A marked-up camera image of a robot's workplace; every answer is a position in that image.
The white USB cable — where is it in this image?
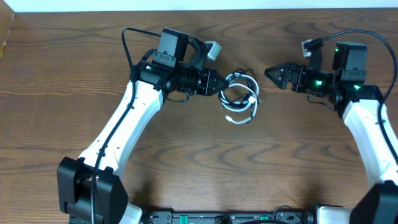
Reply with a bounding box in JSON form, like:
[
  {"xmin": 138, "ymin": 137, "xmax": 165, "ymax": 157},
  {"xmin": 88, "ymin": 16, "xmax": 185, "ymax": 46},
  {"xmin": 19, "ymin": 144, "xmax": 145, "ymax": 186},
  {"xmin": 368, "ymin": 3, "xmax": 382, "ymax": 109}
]
[{"xmin": 220, "ymin": 72, "xmax": 261, "ymax": 125}]

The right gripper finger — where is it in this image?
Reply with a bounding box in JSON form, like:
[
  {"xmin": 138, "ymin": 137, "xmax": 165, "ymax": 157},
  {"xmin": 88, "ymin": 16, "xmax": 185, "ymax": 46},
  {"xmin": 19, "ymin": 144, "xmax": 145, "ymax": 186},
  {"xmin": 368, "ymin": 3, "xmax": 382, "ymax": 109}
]
[
  {"xmin": 264, "ymin": 63, "xmax": 289, "ymax": 80},
  {"xmin": 271, "ymin": 77, "xmax": 290, "ymax": 90}
]

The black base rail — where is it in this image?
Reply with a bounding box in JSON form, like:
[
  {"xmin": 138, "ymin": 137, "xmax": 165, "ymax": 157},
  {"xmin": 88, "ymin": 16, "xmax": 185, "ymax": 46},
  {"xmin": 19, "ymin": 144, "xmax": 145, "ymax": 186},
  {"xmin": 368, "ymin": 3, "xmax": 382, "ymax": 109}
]
[{"xmin": 68, "ymin": 210, "xmax": 343, "ymax": 224}]

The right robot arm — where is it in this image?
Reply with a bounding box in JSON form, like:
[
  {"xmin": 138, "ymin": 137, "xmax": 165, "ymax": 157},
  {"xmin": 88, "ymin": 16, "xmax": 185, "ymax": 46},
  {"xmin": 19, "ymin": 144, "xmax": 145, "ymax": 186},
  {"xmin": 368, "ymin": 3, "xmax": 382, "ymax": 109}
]
[{"xmin": 264, "ymin": 41, "xmax": 397, "ymax": 223}]

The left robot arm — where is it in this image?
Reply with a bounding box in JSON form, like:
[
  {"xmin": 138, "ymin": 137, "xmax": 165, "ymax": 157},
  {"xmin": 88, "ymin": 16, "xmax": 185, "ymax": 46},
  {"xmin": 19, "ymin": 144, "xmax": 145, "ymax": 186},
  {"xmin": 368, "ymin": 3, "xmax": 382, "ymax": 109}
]
[{"xmin": 57, "ymin": 28, "xmax": 228, "ymax": 223}]

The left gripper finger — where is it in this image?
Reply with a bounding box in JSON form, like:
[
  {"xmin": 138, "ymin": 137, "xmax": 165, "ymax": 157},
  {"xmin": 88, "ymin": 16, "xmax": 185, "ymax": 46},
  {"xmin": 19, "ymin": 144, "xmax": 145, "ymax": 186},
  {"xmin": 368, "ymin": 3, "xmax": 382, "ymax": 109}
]
[
  {"xmin": 216, "ymin": 82, "xmax": 229, "ymax": 95},
  {"xmin": 214, "ymin": 70, "xmax": 229, "ymax": 86}
]

